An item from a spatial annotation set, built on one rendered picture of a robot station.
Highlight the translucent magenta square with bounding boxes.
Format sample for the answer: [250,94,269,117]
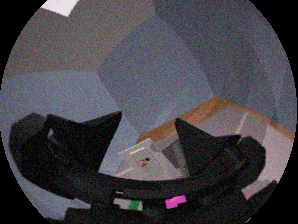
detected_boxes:
[166,196,186,209]

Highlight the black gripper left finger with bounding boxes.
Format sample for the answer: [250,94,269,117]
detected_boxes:
[47,111,121,172]

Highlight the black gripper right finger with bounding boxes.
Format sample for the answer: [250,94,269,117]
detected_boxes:
[174,117,241,176]

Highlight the green square marker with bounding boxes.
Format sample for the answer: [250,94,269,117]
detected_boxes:
[129,200,140,210]

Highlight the grey panel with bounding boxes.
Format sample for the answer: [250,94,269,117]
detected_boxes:
[117,139,182,181]

